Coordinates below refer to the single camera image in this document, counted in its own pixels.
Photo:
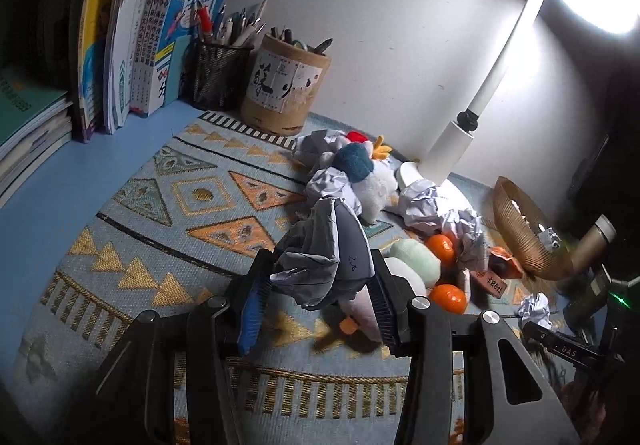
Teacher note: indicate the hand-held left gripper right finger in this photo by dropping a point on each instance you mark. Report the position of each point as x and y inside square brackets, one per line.
[382, 310]

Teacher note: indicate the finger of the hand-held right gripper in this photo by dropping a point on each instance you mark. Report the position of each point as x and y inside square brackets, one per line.
[562, 349]

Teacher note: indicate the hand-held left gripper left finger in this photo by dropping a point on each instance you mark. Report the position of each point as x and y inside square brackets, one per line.
[252, 315]

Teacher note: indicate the small paper ball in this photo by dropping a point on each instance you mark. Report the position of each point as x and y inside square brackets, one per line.
[535, 307]

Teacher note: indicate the grey penguin plush toy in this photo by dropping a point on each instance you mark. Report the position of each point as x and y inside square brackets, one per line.
[356, 250]

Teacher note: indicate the golden ribbed basket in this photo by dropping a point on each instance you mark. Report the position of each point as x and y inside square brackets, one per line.
[520, 225]

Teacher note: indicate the white plush bun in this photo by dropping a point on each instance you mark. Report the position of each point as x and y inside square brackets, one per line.
[404, 275]

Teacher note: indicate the pale green plush bun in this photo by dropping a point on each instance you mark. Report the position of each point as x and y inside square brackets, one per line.
[417, 255]

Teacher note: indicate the orange mandarin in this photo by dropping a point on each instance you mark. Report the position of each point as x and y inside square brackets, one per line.
[448, 299]
[442, 247]

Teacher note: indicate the champagne metal bottle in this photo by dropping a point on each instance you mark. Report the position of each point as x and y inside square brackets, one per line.
[595, 240]

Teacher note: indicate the small orange toy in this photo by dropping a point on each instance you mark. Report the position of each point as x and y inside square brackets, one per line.
[505, 261]

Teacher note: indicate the patterned woven mat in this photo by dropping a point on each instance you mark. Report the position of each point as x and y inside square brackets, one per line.
[150, 235]

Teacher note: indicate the white plush toy teal patch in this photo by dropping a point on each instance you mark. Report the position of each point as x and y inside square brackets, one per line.
[362, 172]

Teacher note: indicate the white desk lamp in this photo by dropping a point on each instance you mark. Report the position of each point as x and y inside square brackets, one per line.
[450, 150]

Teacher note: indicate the dark cabinet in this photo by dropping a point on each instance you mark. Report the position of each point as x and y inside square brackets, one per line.
[610, 140]

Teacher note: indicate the brown cylindrical pen holder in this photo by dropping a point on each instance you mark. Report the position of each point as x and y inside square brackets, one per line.
[282, 90]

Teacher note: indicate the black mesh pen holder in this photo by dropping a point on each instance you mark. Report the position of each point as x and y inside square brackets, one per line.
[217, 75]

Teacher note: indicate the bunch of dark pens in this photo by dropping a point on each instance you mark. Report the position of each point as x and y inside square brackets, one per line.
[320, 46]

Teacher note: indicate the stack of flat books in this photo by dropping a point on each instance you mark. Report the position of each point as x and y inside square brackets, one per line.
[30, 155]

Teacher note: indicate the bunch of assorted pens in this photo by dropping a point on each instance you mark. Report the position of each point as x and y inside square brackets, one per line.
[237, 27]

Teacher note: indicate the set of patterned-spine books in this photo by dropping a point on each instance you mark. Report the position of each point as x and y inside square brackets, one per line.
[150, 35]

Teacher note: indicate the red pen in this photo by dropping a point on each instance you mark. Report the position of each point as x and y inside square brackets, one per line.
[202, 20]

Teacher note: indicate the yellow cover book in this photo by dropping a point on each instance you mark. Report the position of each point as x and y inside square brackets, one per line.
[92, 50]

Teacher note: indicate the green cover book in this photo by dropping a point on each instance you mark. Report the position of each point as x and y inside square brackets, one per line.
[25, 100]

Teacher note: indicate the dark upright folder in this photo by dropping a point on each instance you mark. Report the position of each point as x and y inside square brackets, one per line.
[45, 0]

